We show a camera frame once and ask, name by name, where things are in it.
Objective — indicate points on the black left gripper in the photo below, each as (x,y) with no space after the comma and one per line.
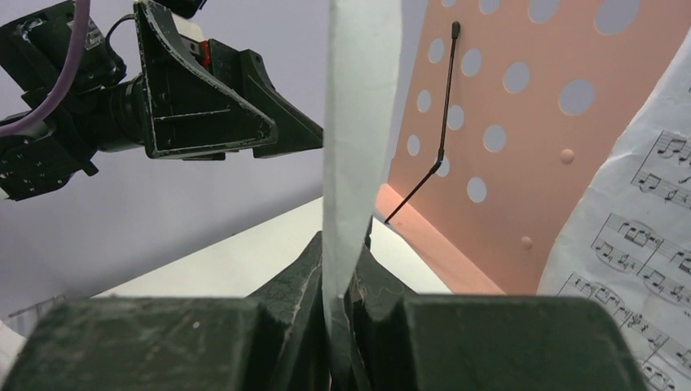
(188,113)

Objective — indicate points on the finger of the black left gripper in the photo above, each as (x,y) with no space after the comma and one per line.
(245,72)

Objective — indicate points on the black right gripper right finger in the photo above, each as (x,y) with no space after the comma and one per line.
(412,341)

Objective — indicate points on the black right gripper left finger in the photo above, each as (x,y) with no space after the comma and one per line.
(273,339)

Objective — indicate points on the sheet music page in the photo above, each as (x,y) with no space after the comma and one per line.
(364,44)
(626,245)

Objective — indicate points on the pink folding music stand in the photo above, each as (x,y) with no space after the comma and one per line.
(512,108)

